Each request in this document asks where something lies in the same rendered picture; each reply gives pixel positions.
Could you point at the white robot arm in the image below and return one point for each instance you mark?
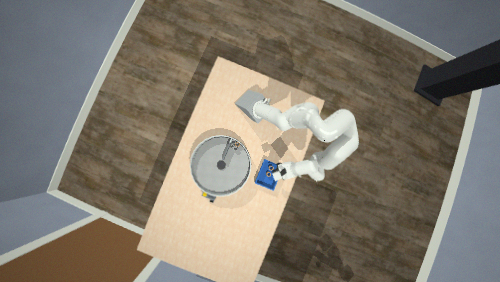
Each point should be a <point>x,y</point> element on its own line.
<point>341,123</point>

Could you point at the grey round turning table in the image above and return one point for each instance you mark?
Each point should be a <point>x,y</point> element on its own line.
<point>216,175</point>

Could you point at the blue square tray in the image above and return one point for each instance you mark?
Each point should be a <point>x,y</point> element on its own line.
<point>262,179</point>

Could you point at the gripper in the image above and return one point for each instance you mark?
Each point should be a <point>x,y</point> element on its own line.
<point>287,166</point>

